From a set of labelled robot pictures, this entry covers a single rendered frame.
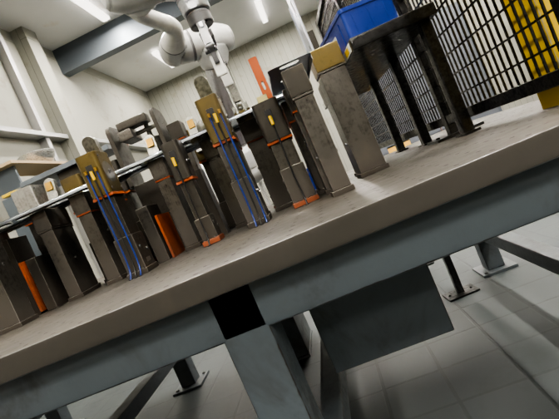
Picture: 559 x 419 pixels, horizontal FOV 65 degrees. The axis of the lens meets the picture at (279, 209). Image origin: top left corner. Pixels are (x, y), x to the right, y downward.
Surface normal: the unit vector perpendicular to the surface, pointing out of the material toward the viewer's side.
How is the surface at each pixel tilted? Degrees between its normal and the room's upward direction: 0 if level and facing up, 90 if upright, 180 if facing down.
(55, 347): 90
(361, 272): 90
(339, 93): 90
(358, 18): 90
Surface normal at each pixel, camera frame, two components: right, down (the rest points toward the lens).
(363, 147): -0.03, 0.07
